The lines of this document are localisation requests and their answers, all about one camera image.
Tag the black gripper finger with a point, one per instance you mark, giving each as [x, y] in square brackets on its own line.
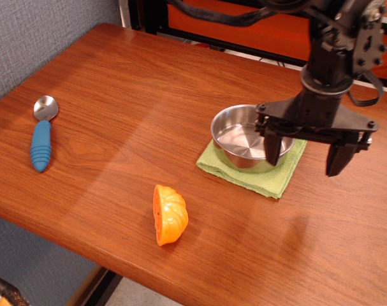
[272, 145]
[339, 156]

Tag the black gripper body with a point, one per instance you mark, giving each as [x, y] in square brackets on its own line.
[316, 114]

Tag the orange plastic half orange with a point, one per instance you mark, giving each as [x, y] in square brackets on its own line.
[170, 215]

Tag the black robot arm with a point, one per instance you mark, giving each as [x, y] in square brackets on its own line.
[346, 42]

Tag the small steel saucepan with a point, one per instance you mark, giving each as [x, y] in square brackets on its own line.
[237, 143]

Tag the green folded cloth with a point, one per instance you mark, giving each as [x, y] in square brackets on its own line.
[271, 184]

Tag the orange toy in basket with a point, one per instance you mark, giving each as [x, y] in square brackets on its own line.
[4, 302]

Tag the orange panel black frame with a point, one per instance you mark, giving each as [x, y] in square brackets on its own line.
[281, 38]

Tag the blue handled metal spoon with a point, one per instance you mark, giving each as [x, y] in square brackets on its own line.
[45, 109]

